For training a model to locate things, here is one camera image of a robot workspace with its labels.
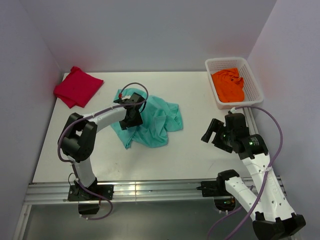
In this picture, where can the aluminium rail frame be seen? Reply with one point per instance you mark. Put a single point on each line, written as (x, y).
(155, 195)

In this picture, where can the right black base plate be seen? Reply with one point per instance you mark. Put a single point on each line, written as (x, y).
(211, 188)

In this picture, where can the teal t shirt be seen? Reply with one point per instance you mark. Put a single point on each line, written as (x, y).
(159, 117)

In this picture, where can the folded red t shirt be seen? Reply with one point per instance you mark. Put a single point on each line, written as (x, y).
(77, 88)

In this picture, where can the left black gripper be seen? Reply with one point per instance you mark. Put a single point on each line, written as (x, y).
(130, 122)

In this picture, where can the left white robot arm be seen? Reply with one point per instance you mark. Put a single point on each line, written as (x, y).
(77, 140)

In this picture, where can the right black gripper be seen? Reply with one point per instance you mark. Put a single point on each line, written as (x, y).
(219, 137)

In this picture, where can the orange t shirt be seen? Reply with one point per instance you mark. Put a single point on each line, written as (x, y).
(229, 85)

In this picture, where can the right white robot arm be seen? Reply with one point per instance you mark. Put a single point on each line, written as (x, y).
(272, 216)

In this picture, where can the white plastic basket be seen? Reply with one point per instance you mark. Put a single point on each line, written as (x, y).
(252, 91)

